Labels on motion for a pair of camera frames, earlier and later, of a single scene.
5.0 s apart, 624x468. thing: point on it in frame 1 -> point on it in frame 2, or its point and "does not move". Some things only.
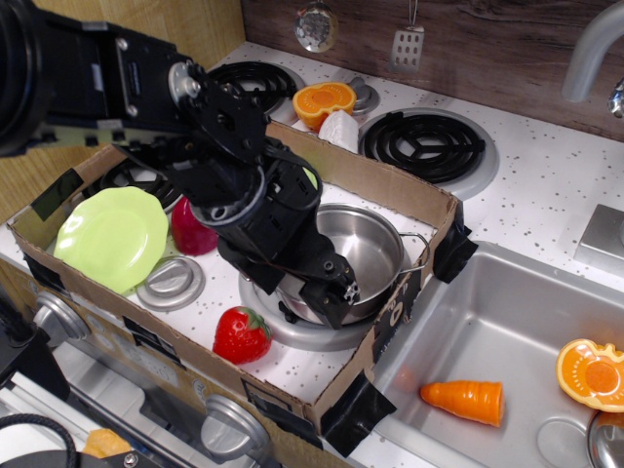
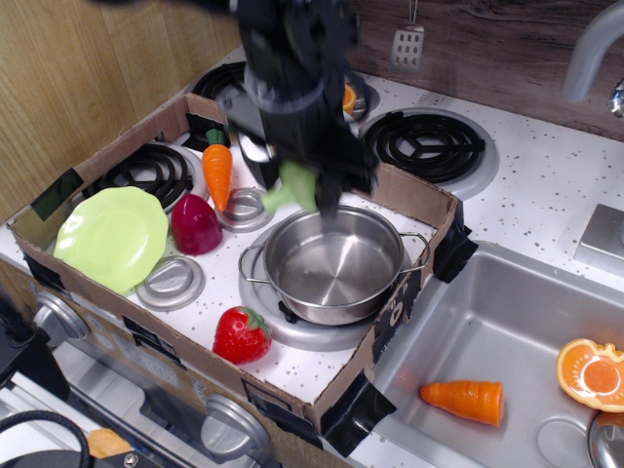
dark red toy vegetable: x=190 y=236 does not move
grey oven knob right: x=231 y=430 does not move
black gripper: x=282 y=249 -> x=308 y=108
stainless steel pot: x=374 y=253 does not move
